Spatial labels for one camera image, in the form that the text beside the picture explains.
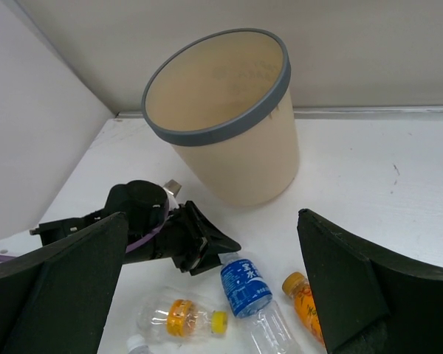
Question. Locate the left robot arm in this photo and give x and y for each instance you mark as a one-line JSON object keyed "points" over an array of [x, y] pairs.
{"points": [[156, 230]]}

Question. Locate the clear bottle large blue label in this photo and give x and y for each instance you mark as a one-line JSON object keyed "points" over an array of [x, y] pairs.
{"points": [[262, 325]]}

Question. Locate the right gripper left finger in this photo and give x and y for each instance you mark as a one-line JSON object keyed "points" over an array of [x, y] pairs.
{"points": [[56, 299]]}

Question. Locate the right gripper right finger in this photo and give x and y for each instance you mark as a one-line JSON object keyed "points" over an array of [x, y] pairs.
{"points": [[370, 299]]}

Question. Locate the orange juice bottle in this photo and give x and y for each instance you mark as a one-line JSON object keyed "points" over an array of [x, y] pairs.
{"points": [[296, 286]]}

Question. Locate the clear bottle white cap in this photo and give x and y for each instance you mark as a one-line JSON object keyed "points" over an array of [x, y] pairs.
{"points": [[136, 345]]}

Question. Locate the beige bin with grey rim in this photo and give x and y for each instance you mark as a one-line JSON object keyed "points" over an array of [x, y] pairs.
{"points": [[223, 104]]}

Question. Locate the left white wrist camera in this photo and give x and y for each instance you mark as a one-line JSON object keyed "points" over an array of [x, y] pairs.
{"points": [[172, 188]]}

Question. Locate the clear bottle yellow cap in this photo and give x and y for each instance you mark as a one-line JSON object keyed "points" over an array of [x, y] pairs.
{"points": [[166, 319]]}

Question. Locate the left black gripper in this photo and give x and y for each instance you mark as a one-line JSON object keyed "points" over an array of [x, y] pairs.
{"points": [[191, 241]]}

